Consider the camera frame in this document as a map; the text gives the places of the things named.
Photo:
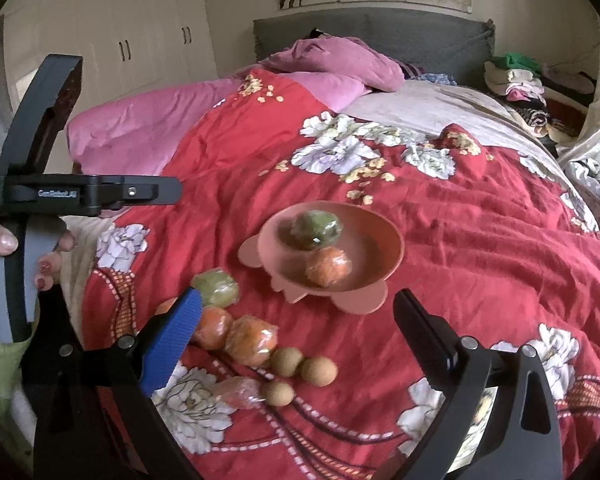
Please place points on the purple striped cloth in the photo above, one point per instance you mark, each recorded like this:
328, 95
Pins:
410, 70

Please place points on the green garment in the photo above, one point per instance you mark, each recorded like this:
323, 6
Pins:
515, 60

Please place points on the grey padded headboard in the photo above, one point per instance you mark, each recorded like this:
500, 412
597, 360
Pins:
380, 30

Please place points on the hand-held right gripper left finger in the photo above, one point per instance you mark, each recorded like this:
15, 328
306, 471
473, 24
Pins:
172, 340

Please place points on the red floral blanket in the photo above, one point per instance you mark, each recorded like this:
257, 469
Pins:
480, 260

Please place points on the light pink quilt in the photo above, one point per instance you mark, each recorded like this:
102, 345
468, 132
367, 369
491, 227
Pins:
145, 120

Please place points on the stack of folded clothes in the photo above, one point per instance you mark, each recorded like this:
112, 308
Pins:
515, 87

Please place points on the green fruit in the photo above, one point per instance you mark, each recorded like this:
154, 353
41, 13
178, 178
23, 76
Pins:
315, 230
215, 287

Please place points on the beige grey bed sheet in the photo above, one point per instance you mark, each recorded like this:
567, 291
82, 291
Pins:
420, 105

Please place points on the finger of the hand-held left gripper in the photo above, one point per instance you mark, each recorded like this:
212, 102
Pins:
140, 191

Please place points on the red fruit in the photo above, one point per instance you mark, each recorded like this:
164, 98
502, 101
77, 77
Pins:
237, 392

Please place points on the blue floral cloth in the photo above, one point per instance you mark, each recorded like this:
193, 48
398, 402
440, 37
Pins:
437, 79

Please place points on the salmon pink bowl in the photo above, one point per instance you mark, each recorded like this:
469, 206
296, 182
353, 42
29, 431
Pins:
370, 250

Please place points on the crumpled white cloth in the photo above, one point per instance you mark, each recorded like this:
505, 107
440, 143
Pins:
590, 180

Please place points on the orange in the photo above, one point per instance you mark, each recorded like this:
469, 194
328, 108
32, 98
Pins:
250, 340
210, 327
328, 266
167, 306

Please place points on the cream wardrobe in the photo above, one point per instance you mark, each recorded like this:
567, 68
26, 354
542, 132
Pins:
130, 20

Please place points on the brown longan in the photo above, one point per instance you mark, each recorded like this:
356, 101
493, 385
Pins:
276, 392
319, 371
286, 361

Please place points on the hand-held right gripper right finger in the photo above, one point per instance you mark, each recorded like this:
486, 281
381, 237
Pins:
425, 330

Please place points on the pink pillow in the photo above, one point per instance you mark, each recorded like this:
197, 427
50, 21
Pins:
340, 62

